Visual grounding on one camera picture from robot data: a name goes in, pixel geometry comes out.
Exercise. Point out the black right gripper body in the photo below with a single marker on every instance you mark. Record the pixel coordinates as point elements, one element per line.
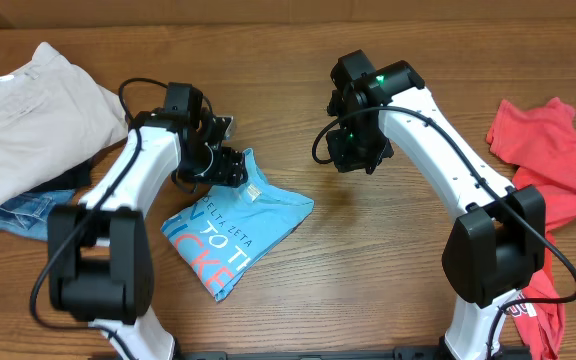
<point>363,147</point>

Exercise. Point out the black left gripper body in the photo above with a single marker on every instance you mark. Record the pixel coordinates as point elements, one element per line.
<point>210,163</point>

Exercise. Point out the light blue t-shirt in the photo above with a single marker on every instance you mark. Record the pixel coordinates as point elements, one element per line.
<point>228,230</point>

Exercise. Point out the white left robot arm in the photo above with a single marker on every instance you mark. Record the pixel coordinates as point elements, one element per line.
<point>99,267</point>

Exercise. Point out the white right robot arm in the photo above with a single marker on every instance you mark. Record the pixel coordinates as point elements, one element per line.
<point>496,244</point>

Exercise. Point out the dark folded garment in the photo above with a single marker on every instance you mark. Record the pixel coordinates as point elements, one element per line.
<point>74,178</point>

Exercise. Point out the beige folded trousers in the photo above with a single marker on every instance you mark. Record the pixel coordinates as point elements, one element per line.
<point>53,117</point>

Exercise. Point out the folded blue jeans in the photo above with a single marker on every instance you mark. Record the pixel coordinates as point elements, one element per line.
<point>26,215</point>

